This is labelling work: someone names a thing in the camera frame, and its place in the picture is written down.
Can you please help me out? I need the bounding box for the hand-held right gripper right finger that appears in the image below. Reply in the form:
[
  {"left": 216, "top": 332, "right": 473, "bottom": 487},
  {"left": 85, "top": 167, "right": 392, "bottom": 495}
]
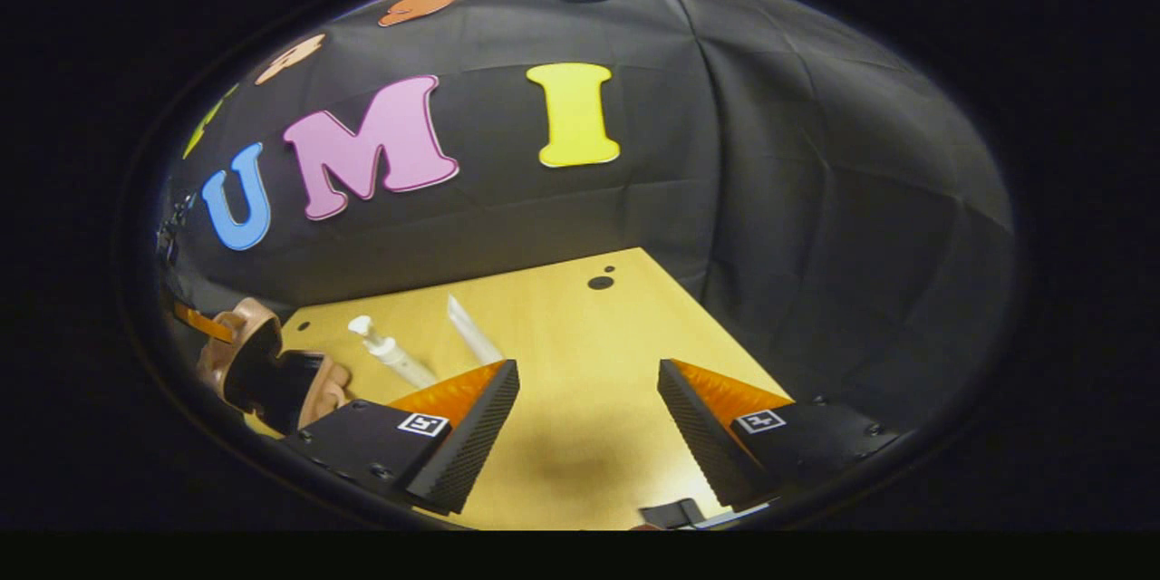
[{"left": 657, "top": 359, "right": 900, "bottom": 512}]

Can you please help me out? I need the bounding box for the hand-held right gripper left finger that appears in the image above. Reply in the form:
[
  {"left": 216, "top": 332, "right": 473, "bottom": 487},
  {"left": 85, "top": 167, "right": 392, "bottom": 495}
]
[{"left": 283, "top": 359, "right": 521, "bottom": 515}]

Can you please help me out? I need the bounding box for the pink suitcase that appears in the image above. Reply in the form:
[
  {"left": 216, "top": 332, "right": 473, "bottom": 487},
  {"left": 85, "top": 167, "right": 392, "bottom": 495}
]
[{"left": 197, "top": 297, "right": 353, "bottom": 436}]

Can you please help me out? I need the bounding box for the white pump bottle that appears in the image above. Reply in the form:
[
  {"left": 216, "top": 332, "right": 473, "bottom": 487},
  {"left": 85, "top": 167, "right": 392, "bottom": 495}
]
[{"left": 348, "top": 315, "right": 439, "bottom": 390}]

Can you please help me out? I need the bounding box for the white squeeze tube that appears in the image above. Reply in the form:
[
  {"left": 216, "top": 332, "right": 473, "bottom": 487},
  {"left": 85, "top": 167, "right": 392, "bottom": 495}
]
[{"left": 446, "top": 294, "right": 506, "bottom": 366}]

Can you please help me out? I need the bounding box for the black backdrop cloth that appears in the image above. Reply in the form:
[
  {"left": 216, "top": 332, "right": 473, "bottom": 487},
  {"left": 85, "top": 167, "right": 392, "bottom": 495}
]
[{"left": 159, "top": 0, "right": 1016, "bottom": 436}]

